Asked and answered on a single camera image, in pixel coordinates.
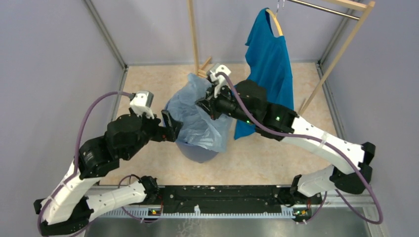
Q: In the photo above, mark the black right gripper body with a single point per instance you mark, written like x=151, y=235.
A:
x=226, y=103

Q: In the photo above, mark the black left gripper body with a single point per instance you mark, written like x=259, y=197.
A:
x=152, y=131

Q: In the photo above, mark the light blue plastic trash bag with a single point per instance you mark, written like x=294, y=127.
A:
x=198, y=128

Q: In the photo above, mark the blue plastic trash bin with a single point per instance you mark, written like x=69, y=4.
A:
x=196, y=153

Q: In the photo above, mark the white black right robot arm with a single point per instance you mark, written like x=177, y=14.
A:
x=283, y=124

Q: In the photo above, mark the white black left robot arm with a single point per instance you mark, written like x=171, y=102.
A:
x=69, y=209

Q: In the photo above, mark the blue t-shirt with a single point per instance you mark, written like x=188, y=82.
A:
x=268, y=59

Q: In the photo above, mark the wooden clothes hanger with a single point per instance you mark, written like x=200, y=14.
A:
x=273, y=15

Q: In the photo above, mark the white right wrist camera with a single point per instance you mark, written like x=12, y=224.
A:
x=216, y=76

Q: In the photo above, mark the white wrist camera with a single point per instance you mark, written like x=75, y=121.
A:
x=216, y=76
x=140, y=104

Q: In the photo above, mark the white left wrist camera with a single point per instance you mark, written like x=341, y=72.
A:
x=140, y=104

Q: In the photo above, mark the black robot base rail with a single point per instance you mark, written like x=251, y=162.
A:
x=233, y=199

